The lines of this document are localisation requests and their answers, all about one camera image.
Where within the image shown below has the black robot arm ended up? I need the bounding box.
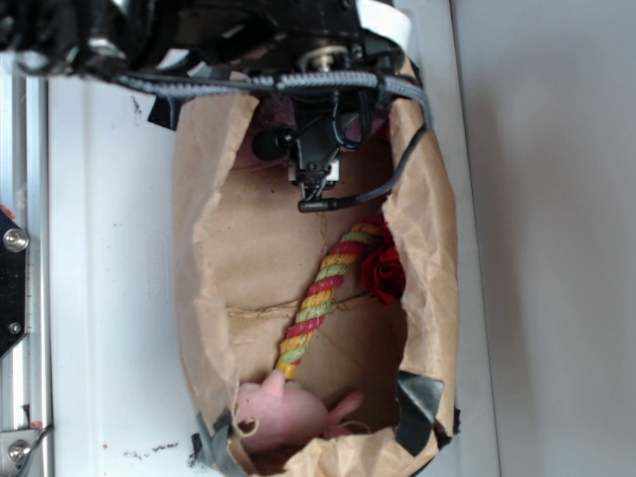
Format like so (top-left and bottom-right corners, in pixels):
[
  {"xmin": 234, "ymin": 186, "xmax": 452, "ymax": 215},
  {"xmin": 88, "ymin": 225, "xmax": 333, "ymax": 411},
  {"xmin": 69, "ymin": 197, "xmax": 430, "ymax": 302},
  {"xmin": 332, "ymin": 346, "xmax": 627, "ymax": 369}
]
[{"xmin": 1, "ymin": 1, "xmax": 410, "ymax": 211}]

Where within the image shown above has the white plastic tray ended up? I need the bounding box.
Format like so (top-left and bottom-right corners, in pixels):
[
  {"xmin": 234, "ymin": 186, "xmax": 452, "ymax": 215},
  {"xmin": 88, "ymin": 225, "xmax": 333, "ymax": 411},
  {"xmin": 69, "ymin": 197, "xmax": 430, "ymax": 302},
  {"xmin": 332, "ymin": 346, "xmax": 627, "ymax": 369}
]
[{"xmin": 49, "ymin": 1, "xmax": 499, "ymax": 476}]

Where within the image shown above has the aluminium frame rail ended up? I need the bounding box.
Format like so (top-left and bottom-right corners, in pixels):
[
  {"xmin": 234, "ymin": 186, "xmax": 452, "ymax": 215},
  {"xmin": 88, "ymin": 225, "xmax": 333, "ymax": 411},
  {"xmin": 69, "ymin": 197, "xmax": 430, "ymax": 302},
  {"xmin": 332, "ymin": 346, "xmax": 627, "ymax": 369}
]
[{"xmin": 0, "ymin": 64, "xmax": 55, "ymax": 477}]

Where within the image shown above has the red crumpled cloth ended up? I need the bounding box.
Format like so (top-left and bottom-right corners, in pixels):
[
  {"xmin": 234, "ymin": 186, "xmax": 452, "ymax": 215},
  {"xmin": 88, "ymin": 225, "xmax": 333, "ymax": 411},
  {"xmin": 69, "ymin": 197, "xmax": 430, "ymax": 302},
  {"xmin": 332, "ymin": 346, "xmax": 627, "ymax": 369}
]
[{"xmin": 360, "ymin": 222, "xmax": 406, "ymax": 306}]

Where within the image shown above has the red yellow green rope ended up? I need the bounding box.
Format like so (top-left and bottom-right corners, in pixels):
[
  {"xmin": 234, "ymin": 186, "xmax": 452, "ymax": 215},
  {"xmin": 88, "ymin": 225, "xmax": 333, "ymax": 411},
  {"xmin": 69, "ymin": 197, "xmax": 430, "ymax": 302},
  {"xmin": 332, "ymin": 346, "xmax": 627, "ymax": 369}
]
[{"xmin": 272, "ymin": 214, "xmax": 394, "ymax": 381}]

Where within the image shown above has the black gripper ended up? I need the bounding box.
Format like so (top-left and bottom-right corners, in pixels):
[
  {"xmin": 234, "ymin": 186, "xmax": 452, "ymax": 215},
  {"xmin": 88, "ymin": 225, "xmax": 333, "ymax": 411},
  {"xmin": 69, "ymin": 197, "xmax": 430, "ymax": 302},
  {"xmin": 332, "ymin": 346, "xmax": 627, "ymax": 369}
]
[{"xmin": 251, "ymin": 91, "xmax": 386, "ymax": 199}]

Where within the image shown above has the black metal bracket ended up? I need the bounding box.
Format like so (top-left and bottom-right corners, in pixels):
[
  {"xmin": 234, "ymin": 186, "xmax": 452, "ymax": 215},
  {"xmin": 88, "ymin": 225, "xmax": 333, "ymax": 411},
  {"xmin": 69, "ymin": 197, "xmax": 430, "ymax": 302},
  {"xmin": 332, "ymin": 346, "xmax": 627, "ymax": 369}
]
[{"xmin": 0, "ymin": 206, "xmax": 29, "ymax": 358}]

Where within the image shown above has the grey braided cable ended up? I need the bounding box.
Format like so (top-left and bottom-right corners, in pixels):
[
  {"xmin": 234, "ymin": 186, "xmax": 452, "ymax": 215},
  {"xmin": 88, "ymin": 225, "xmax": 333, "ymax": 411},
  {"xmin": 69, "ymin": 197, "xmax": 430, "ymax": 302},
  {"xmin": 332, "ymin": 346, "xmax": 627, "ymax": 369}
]
[{"xmin": 113, "ymin": 69, "xmax": 436, "ymax": 215}]

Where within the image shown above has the pink plush toy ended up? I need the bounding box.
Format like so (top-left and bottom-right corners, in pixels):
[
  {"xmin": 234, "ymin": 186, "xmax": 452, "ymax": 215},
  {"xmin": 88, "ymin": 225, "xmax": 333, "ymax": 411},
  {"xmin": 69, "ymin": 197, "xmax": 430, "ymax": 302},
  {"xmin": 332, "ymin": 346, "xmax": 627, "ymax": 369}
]
[{"xmin": 236, "ymin": 370, "xmax": 365, "ymax": 454}]

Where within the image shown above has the brown paper bag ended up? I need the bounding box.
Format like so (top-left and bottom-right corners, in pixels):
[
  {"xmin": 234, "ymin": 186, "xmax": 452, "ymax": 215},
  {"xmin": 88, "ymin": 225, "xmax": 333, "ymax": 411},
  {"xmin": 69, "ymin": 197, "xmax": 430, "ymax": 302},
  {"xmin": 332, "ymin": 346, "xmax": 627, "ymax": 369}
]
[{"xmin": 173, "ymin": 95, "xmax": 459, "ymax": 476}]

